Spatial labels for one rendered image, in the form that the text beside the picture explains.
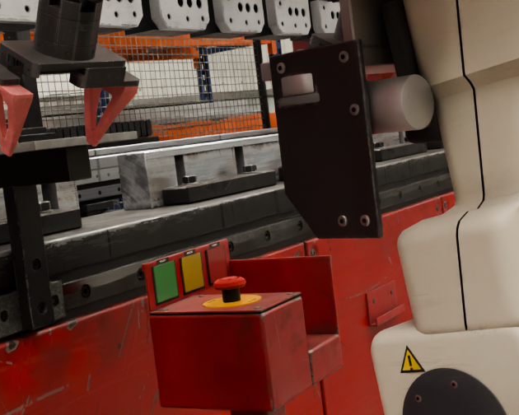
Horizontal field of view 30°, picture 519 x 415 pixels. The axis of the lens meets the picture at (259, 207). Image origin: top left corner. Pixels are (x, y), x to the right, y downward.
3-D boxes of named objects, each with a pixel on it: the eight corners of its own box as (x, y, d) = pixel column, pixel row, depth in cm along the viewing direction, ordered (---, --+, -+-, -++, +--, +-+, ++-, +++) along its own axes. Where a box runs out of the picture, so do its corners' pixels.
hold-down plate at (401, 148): (381, 161, 231) (380, 148, 231) (361, 163, 234) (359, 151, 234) (427, 151, 257) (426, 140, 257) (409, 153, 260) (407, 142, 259)
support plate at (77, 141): (35, 150, 106) (34, 141, 106) (-124, 170, 119) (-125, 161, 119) (137, 138, 121) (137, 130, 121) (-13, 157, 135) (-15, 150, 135)
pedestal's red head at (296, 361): (273, 412, 112) (254, 258, 111) (159, 408, 120) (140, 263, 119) (343, 366, 130) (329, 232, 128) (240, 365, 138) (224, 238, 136)
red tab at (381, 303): (377, 326, 204) (374, 293, 203) (368, 326, 205) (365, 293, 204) (404, 310, 216) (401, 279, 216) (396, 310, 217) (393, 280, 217)
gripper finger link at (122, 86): (30, 135, 97) (42, 44, 94) (90, 129, 102) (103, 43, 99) (69, 162, 93) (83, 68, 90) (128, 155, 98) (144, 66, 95)
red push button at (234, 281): (238, 310, 117) (235, 280, 117) (210, 310, 119) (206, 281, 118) (254, 302, 120) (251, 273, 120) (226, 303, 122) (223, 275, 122)
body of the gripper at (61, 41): (-5, 59, 90) (3, -20, 88) (86, 56, 98) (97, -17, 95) (33, 84, 87) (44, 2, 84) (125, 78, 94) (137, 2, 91)
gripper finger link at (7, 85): (-34, 142, 92) (-24, 46, 89) (32, 135, 97) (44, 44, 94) (4, 171, 88) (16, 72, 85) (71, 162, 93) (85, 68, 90)
